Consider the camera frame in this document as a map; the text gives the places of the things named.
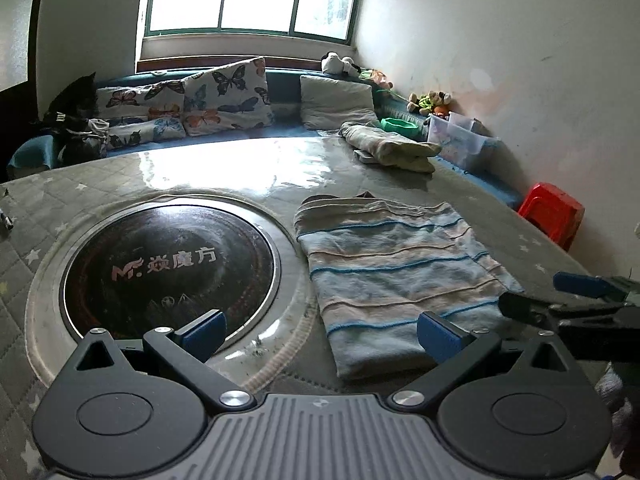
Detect gloved right hand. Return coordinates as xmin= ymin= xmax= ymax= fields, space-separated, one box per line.
xmin=596 ymin=363 xmax=639 ymax=458

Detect blue sofa bench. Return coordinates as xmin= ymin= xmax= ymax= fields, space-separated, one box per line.
xmin=1 ymin=68 xmax=524 ymax=210

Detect round black induction cooktop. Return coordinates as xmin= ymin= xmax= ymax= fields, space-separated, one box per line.
xmin=60 ymin=202 xmax=280 ymax=340

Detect grey plain pillow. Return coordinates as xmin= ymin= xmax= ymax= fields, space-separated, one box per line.
xmin=299 ymin=75 xmax=378 ymax=130

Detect folded floral blanket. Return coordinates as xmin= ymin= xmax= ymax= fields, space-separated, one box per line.
xmin=338 ymin=122 xmax=440 ymax=174

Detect large butterfly print pillow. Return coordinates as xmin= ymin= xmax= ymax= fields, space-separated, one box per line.
xmin=181 ymin=58 xmax=274 ymax=136

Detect white object under blanket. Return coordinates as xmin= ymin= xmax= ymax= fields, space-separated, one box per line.
xmin=354 ymin=150 xmax=378 ymax=165

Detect colourful plush toys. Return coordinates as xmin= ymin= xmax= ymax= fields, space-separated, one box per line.
xmin=407 ymin=91 xmax=452 ymax=118

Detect green plastic bowl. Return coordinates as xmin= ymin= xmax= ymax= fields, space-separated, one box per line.
xmin=381 ymin=117 xmax=421 ymax=140

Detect grey quilted table cover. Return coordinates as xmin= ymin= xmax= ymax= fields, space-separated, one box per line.
xmin=1 ymin=138 xmax=611 ymax=479

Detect long butterfly print pillow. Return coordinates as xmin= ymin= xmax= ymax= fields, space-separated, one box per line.
xmin=96 ymin=79 xmax=186 ymax=120

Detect black bag on sofa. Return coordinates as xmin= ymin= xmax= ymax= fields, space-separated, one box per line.
xmin=43 ymin=73 xmax=96 ymax=132

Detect clear plastic storage box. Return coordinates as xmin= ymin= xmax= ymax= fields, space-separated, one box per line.
xmin=427 ymin=115 xmax=500 ymax=174

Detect blue striped fuzzy sweater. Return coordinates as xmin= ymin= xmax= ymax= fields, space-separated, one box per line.
xmin=294 ymin=194 xmax=522 ymax=380

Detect crumpled clothes pile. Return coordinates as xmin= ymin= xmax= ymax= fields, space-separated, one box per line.
xmin=56 ymin=118 xmax=110 ymax=166

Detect red plastic stool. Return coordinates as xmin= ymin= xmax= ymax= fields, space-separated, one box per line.
xmin=518 ymin=182 xmax=585 ymax=252

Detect white plush toy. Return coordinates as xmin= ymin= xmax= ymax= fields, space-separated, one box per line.
xmin=320 ymin=52 xmax=362 ymax=78

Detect small butterfly print cushion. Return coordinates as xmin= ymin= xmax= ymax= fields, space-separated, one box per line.
xmin=107 ymin=117 xmax=186 ymax=151

